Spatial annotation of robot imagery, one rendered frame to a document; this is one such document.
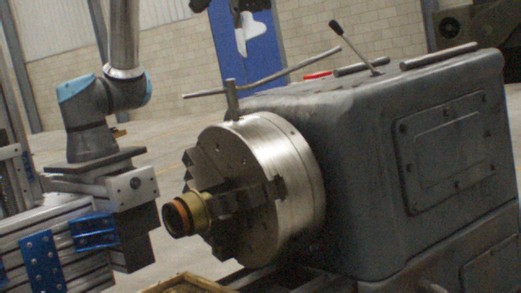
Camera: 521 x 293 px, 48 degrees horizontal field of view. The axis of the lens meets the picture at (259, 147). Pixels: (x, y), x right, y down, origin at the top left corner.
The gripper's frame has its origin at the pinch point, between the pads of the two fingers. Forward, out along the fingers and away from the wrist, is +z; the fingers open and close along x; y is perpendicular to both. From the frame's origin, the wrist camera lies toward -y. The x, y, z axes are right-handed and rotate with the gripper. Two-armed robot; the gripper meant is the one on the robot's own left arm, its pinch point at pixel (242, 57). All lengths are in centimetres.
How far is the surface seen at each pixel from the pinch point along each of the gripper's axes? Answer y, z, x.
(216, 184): -9.5, 24.6, -3.2
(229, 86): -3.5, 5.4, -1.1
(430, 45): 324, 103, 971
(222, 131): -6.3, 13.7, -3.8
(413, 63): 37.5, 8.3, 12.6
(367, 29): 231, 63, 1075
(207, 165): -11.1, 21.1, -0.1
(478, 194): 50, 42, 14
